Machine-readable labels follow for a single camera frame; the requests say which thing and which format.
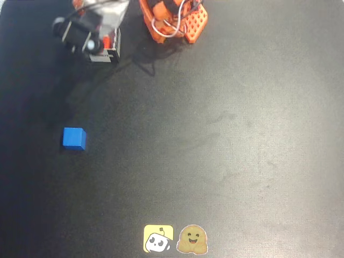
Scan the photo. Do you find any white servo wire bundle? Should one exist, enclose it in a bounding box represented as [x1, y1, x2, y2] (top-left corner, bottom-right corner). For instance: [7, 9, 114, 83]
[151, 0, 189, 38]

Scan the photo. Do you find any black table mat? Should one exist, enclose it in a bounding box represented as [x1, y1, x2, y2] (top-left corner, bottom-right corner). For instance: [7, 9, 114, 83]
[0, 0, 344, 258]

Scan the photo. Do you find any blue cube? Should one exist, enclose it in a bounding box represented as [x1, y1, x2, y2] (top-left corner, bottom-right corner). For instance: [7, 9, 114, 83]
[62, 127, 88, 152]

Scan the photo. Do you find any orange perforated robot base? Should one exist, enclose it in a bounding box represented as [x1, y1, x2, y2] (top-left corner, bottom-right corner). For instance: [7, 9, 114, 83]
[184, 4, 209, 45]

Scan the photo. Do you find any white box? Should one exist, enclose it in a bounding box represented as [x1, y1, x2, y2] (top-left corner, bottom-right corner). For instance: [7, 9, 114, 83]
[87, 26, 122, 65]

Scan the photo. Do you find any yellow robot sticker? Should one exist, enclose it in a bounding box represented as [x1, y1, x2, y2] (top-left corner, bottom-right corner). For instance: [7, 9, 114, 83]
[143, 224, 175, 254]

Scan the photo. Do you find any hugging face emoji sticker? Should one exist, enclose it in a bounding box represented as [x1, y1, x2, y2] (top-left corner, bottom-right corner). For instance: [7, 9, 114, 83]
[175, 224, 209, 255]

